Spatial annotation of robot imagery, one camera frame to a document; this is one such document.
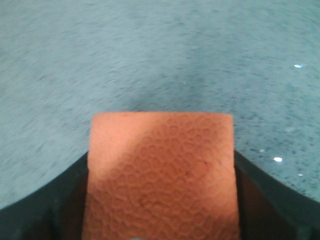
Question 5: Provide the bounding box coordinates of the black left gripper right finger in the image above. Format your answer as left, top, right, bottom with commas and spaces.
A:
234, 151, 320, 240

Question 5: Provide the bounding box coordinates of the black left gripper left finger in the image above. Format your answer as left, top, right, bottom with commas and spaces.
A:
0, 153, 89, 240

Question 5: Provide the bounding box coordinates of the orange foam cube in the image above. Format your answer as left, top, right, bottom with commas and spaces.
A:
81, 112, 241, 240

